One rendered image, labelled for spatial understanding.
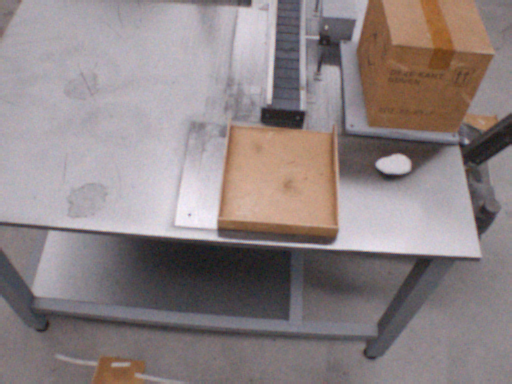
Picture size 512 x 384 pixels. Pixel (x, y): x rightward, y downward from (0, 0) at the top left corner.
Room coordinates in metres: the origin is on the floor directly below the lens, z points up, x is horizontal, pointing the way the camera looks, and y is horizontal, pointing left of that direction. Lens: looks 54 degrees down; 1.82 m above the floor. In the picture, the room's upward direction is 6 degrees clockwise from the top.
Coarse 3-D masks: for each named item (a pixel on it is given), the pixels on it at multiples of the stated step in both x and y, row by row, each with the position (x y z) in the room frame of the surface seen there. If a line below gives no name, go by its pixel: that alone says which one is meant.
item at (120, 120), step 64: (64, 0) 1.39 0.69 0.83; (128, 0) 1.41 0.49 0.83; (192, 0) 1.43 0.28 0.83; (256, 0) 1.46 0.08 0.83; (320, 0) 1.49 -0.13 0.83; (0, 64) 1.07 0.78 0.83; (64, 64) 1.08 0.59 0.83; (128, 64) 1.10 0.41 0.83; (192, 64) 1.12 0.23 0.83; (256, 64) 1.14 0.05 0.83; (0, 128) 0.83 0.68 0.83; (64, 128) 0.85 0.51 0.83; (128, 128) 0.86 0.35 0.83; (192, 128) 0.88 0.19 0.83; (320, 128) 0.92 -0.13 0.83; (0, 192) 0.64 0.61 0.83; (64, 192) 0.65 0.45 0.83; (128, 192) 0.67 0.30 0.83; (192, 192) 0.69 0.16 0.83; (384, 192) 0.74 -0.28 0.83; (448, 192) 0.76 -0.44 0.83; (384, 256) 0.58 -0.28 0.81; (448, 256) 0.59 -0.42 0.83
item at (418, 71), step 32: (384, 0) 1.09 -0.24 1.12; (416, 0) 1.11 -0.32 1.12; (448, 0) 1.13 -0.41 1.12; (384, 32) 1.01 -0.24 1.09; (416, 32) 0.98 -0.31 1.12; (448, 32) 1.00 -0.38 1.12; (480, 32) 1.01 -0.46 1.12; (384, 64) 0.94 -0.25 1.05; (416, 64) 0.93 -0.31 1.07; (448, 64) 0.93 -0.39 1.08; (480, 64) 0.94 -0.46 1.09; (384, 96) 0.93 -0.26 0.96; (416, 96) 0.93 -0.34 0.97; (448, 96) 0.94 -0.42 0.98; (416, 128) 0.93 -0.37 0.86; (448, 128) 0.94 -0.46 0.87
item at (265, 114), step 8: (272, 0) 1.39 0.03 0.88; (304, 0) 1.41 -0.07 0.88; (304, 8) 1.37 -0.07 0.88; (304, 16) 1.33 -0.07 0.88; (264, 72) 1.06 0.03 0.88; (264, 80) 1.03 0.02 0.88; (264, 88) 1.00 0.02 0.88; (264, 96) 0.97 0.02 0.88; (304, 96) 0.98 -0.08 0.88; (264, 104) 0.94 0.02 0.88; (304, 104) 0.95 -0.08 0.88; (264, 112) 0.93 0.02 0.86; (272, 112) 0.93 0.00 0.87; (280, 112) 0.93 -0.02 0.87; (288, 112) 0.93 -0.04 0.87; (296, 112) 0.93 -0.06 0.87; (304, 112) 0.93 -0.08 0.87; (264, 120) 0.92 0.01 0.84; (272, 120) 0.93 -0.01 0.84; (280, 120) 0.93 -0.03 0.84; (288, 120) 0.93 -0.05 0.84; (296, 120) 0.93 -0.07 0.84
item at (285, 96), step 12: (288, 0) 1.40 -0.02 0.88; (288, 12) 1.33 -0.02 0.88; (276, 24) 1.27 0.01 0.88; (288, 24) 1.27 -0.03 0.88; (276, 36) 1.21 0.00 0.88; (288, 36) 1.22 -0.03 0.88; (276, 48) 1.16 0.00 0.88; (288, 48) 1.16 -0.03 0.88; (276, 60) 1.11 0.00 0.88; (288, 60) 1.11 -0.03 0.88; (276, 72) 1.06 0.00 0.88; (288, 72) 1.06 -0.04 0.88; (276, 84) 1.01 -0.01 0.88; (288, 84) 1.02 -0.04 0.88; (276, 96) 0.97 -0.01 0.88; (288, 96) 0.97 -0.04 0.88; (276, 108) 0.93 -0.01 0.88; (288, 108) 0.93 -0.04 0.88; (300, 108) 0.94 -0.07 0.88
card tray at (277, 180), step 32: (256, 128) 0.90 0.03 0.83; (224, 160) 0.76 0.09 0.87; (256, 160) 0.80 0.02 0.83; (288, 160) 0.81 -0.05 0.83; (320, 160) 0.82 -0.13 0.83; (224, 192) 0.70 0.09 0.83; (256, 192) 0.70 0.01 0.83; (288, 192) 0.71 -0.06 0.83; (320, 192) 0.72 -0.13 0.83; (224, 224) 0.60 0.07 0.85; (256, 224) 0.60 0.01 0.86; (288, 224) 0.61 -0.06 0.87; (320, 224) 0.64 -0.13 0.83
